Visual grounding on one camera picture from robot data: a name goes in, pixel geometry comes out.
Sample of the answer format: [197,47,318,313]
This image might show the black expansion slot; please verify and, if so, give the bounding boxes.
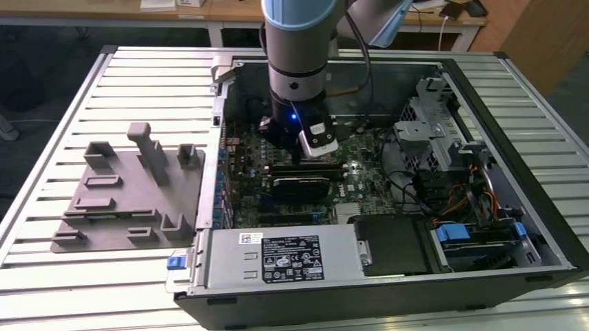
[257,214,315,225]

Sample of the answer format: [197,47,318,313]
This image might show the white charger cable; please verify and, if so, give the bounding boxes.
[437,15,450,52]

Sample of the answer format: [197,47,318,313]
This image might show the grey parts rack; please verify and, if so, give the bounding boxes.
[50,122,207,254]

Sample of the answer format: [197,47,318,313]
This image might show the grey power supply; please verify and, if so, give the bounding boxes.
[202,225,368,290]

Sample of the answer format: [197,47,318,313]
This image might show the wooden cabinet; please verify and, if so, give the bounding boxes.
[469,0,589,96]

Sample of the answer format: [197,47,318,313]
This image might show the black device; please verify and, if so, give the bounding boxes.
[440,1,466,19]
[464,0,489,17]

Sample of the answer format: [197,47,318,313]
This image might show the green motherboard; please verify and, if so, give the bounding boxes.
[221,115,401,230]

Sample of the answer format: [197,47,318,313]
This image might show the black PC case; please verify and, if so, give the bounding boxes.
[173,54,589,331]

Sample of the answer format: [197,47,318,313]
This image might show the blue disk carrier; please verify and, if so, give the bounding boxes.
[434,223,472,245]

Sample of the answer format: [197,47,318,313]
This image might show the orange yellow power wires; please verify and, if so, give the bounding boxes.
[432,163,505,223]

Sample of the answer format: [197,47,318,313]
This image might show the metal disk bay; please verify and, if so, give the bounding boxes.
[428,220,544,272]

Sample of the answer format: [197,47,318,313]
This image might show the black plastic shroud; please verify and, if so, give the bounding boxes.
[353,214,448,277]

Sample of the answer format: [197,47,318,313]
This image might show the silver chipset heatsink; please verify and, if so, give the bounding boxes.
[334,203,364,224]

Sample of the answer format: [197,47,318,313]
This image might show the metal drive cage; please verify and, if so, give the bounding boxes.
[393,77,482,172]

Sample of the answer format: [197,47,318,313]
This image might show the black graphics card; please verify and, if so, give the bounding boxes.
[270,175,333,201]

